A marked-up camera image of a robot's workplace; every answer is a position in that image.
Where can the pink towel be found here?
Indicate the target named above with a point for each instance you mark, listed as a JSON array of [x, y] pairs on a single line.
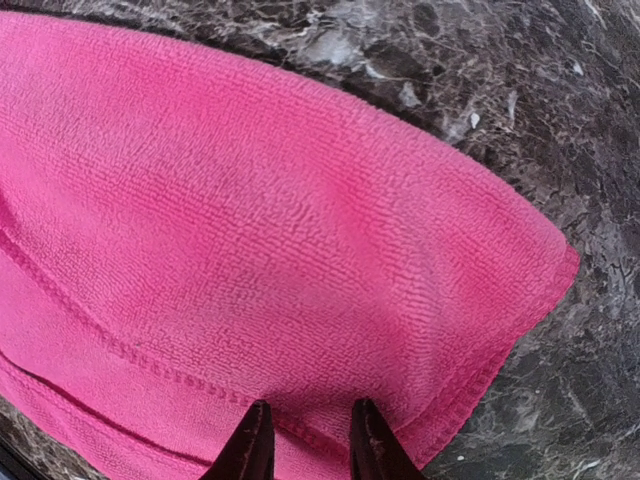
[[185, 231]]

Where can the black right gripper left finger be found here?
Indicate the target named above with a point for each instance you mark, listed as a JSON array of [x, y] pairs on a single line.
[[249, 453]]

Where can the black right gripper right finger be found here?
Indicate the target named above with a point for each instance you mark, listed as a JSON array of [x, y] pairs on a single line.
[[375, 452]]

